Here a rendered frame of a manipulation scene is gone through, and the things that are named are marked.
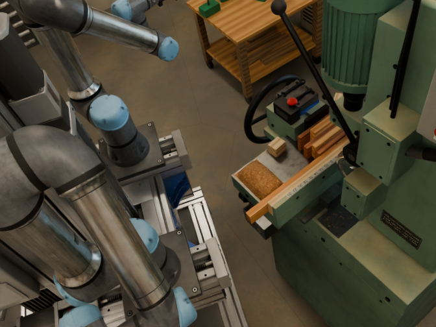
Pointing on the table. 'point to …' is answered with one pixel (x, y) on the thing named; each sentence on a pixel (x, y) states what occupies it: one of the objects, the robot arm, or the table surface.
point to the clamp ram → (315, 116)
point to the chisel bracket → (353, 121)
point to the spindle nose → (353, 101)
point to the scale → (311, 177)
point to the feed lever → (278, 8)
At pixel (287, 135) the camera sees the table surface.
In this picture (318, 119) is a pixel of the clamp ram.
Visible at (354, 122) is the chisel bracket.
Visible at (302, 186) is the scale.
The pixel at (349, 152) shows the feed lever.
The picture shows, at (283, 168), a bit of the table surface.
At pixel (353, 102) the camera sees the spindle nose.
